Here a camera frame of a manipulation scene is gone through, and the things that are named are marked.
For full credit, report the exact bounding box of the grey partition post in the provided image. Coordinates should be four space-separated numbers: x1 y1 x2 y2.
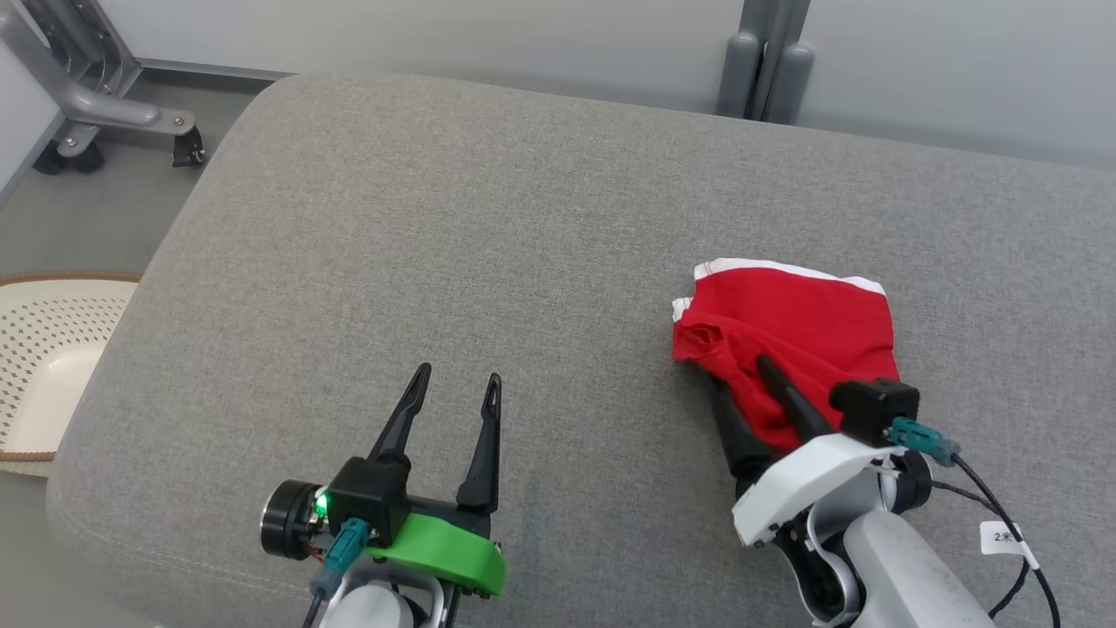
714 0 817 126

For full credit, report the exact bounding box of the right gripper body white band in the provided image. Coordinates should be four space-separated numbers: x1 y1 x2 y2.
730 432 934 550

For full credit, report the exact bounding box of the white cable label tag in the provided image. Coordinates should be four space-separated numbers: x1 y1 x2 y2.
978 520 1041 570

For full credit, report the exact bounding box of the right thin black cable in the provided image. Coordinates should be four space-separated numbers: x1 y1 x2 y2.
928 454 1062 628

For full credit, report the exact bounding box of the cream perforated laundry basket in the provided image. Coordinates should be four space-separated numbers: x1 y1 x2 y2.
0 270 143 480

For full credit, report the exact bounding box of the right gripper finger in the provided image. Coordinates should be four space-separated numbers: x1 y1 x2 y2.
754 352 835 452
711 382 774 481

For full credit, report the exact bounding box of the red shorts white trim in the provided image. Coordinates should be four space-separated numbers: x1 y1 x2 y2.
669 257 902 455

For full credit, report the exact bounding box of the right teal cable connector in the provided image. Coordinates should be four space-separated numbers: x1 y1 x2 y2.
887 415 963 467

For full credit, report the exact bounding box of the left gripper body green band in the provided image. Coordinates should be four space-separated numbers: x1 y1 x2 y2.
259 479 507 599

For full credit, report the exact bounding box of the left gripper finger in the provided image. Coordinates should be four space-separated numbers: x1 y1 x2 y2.
455 372 505 515
365 361 433 466

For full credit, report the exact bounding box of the grey metal frame with casters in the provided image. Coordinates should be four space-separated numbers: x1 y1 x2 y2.
0 0 208 176

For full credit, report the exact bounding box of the left teal cable connector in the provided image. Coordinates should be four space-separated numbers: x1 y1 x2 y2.
310 516 372 599

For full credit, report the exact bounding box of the teal cable connector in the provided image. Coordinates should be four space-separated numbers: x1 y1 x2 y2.
310 516 372 599
887 415 963 467

